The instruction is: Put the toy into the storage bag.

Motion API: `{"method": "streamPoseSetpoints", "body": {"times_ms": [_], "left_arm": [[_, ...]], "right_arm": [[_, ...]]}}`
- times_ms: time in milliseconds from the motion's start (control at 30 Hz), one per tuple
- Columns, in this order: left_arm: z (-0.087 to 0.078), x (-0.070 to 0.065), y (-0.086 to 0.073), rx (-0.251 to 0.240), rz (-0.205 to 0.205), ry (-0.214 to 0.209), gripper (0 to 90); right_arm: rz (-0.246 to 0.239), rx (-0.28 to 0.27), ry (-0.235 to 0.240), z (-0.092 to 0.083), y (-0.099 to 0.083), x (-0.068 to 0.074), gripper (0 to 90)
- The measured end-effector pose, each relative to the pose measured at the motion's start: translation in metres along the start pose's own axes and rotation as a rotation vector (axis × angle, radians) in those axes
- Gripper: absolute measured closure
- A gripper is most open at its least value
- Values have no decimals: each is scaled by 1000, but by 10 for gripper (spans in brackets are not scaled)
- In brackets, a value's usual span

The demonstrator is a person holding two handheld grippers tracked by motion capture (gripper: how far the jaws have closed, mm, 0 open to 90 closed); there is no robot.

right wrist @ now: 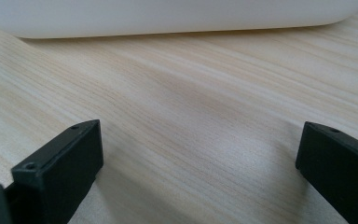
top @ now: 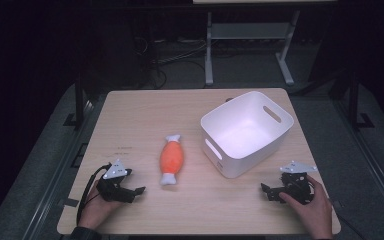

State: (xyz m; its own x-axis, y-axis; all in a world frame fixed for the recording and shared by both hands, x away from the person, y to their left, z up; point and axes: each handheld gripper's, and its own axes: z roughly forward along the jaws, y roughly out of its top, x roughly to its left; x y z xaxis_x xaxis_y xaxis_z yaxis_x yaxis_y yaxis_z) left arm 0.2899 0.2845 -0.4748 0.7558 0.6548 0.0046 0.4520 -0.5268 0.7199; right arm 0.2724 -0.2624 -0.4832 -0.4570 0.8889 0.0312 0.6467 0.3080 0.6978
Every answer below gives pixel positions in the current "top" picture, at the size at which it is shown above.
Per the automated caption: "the white plastic storage bin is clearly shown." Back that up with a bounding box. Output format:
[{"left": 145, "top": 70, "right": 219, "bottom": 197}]
[{"left": 199, "top": 90, "right": 295, "bottom": 179}]

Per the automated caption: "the orange plush meat toy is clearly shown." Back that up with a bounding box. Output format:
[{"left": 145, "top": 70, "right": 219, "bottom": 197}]
[{"left": 159, "top": 134, "right": 185, "bottom": 186}]

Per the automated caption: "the black cable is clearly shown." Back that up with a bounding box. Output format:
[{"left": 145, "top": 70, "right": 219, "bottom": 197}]
[{"left": 75, "top": 162, "right": 113, "bottom": 227}]

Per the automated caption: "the dark sleeve cuff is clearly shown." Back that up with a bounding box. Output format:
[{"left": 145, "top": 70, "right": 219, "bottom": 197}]
[{"left": 59, "top": 226, "right": 103, "bottom": 240}]

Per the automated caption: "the white metal table frame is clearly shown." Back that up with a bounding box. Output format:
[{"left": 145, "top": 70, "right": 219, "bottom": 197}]
[{"left": 193, "top": 0, "right": 338, "bottom": 87}]

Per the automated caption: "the person's left hand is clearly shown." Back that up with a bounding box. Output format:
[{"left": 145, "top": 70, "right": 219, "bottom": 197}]
[{"left": 77, "top": 179, "right": 125, "bottom": 231}]

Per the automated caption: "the black metal stand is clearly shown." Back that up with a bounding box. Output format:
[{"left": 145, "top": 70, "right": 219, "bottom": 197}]
[
  {"left": 63, "top": 74, "right": 94, "bottom": 129},
  {"left": 329, "top": 71, "right": 375, "bottom": 131}
]

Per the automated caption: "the bundle of floor cables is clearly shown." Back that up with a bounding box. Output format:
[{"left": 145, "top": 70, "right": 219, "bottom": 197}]
[{"left": 133, "top": 35, "right": 211, "bottom": 90}]

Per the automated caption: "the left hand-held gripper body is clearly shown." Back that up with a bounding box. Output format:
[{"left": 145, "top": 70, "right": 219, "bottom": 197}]
[{"left": 95, "top": 158, "right": 136, "bottom": 204}]

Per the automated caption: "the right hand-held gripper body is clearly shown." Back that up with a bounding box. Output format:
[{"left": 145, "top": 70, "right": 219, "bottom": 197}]
[{"left": 269, "top": 160, "right": 318, "bottom": 205}]

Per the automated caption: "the person's right hand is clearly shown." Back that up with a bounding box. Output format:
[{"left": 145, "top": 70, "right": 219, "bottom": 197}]
[{"left": 278, "top": 174, "right": 334, "bottom": 240}]

